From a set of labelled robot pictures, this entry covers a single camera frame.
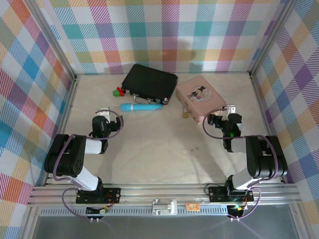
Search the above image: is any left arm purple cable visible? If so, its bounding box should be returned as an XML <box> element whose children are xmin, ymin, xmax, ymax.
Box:
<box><xmin>52</xmin><ymin>110</ymin><xmax>124</xmax><ymax>221</ymax></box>

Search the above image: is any grey panel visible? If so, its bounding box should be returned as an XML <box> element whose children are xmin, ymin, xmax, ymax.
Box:
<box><xmin>32</xmin><ymin>215</ymin><xmax>300</xmax><ymax>239</ymax></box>

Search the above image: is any aluminium side rail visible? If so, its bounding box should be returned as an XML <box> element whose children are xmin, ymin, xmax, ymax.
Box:
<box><xmin>43</xmin><ymin>76</ymin><xmax>79</xmax><ymax>186</ymax></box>
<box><xmin>249</xmin><ymin>73</ymin><xmax>287</xmax><ymax>184</ymax></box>

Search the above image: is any pink tin box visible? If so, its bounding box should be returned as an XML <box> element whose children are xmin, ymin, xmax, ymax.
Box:
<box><xmin>175</xmin><ymin>76</ymin><xmax>227</xmax><ymax>125</ymax></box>

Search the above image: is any aluminium mounting rail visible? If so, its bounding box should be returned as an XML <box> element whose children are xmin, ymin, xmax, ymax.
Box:
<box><xmin>27</xmin><ymin>183</ymin><xmax>300</xmax><ymax>207</ymax></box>

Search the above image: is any red green toy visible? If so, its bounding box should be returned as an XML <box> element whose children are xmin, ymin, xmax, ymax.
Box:
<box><xmin>112</xmin><ymin>86</ymin><xmax>125</xmax><ymax>98</ymax></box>

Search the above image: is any blue toy microphone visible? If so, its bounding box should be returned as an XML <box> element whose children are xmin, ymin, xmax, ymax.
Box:
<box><xmin>120</xmin><ymin>103</ymin><xmax>163</xmax><ymax>113</ymax></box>

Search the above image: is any perforated metal strip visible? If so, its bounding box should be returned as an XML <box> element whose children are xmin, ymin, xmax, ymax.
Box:
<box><xmin>39</xmin><ymin>208</ymin><xmax>231</xmax><ymax>217</ymax></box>

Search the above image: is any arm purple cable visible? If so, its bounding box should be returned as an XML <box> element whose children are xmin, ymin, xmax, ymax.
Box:
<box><xmin>52</xmin><ymin>110</ymin><xmax>124</xmax><ymax>221</ymax></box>
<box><xmin>203</xmin><ymin>108</ymin><xmax>280</xmax><ymax>221</ymax></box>

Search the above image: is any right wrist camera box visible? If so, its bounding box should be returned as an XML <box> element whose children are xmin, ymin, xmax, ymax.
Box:
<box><xmin>208</xmin><ymin>113</ymin><xmax>224</xmax><ymax>128</ymax></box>

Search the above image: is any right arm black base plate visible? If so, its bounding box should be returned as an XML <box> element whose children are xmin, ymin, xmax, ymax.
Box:
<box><xmin>208</xmin><ymin>185</ymin><xmax>255</xmax><ymax>203</ymax></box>

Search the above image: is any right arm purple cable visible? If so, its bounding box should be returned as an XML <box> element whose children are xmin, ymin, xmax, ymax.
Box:
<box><xmin>203</xmin><ymin>108</ymin><xmax>280</xmax><ymax>221</ymax></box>

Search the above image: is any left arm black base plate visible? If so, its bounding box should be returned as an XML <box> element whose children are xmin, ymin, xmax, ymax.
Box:
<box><xmin>75</xmin><ymin>187</ymin><xmax>122</xmax><ymax>204</ymax></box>

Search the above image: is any aluminium frame post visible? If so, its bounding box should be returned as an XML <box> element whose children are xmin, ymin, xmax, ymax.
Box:
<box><xmin>26</xmin><ymin>0</ymin><xmax>78</xmax><ymax>79</ymax></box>
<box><xmin>249</xmin><ymin>0</ymin><xmax>299</xmax><ymax>77</ymax></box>

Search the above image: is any silver latch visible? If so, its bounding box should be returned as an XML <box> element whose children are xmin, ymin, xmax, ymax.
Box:
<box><xmin>151</xmin><ymin>198</ymin><xmax>178</xmax><ymax>216</ymax></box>

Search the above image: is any black hard case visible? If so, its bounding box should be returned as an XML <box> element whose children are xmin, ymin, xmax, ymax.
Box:
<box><xmin>121</xmin><ymin>64</ymin><xmax>179</xmax><ymax>105</ymax></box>

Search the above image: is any small connector board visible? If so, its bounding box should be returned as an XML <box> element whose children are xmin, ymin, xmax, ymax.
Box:
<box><xmin>228</xmin><ymin>204</ymin><xmax>247</xmax><ymax>216</ymax></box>
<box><xmin>86</xmin><ymin>205</ymin><xmax>110</xmax><ymax>216</ymax></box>

